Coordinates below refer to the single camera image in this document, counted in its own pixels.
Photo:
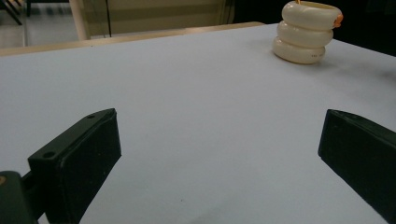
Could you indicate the black curtain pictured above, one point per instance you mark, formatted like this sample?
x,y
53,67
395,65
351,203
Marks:
x,y
367,21

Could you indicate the black metal stand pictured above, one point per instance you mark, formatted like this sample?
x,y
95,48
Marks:
x,y
11,11

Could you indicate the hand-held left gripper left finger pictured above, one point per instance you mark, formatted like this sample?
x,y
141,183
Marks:
x,y
77,168

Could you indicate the cream ringed ceramic holder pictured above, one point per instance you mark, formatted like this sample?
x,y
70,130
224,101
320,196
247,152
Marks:
x,y
303,34

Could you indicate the light wooden shelf unit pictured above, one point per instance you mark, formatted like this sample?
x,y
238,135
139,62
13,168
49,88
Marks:
x,y
162,15

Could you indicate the white board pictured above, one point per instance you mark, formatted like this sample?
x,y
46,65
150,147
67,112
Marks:
x,y
193,109

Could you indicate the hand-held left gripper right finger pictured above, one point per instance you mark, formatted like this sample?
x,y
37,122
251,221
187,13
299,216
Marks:
x,y
364,161

